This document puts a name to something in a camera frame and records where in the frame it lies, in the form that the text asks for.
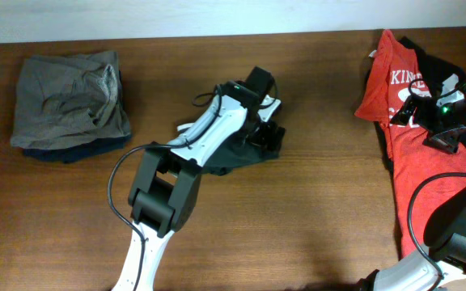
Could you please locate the red soccer t-shirt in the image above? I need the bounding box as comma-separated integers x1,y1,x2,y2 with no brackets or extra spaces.
355,30,466,257

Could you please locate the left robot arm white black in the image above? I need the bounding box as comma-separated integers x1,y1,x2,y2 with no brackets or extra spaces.
113,66,286,290

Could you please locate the grey folded shirt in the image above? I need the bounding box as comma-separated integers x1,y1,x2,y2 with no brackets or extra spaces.
10,51,131,150

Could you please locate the dark green t-shirt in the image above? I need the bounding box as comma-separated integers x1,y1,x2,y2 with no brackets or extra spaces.
176,119,282,177

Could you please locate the black garment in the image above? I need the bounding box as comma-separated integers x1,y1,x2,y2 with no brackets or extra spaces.
399,36,466,84

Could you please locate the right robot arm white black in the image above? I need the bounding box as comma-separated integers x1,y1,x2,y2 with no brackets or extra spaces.
354,80,466,291

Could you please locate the navy folded garment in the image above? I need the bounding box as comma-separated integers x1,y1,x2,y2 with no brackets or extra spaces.
23,135,132,163

